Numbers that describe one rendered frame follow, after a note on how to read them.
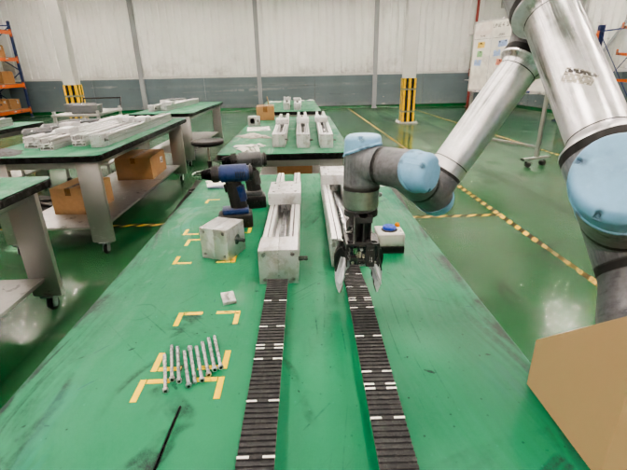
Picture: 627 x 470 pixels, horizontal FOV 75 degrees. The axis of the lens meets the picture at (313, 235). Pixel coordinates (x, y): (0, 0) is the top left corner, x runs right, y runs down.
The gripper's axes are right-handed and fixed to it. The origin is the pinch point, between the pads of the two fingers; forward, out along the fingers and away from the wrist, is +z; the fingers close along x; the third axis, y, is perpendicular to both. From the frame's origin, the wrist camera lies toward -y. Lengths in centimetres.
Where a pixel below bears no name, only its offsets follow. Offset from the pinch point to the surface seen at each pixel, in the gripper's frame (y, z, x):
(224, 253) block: -23.3, 0.9, -35.6
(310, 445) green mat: 40.9, 3.3, -11.7
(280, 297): 3.9, 0.1, -17.9
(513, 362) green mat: 24.1, 3.3, 25.9
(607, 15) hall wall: -1036, -163, 733
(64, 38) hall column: -998, -131, -575
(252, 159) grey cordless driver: -73, -16, -32
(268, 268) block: -8.4, -1.2, -21.6
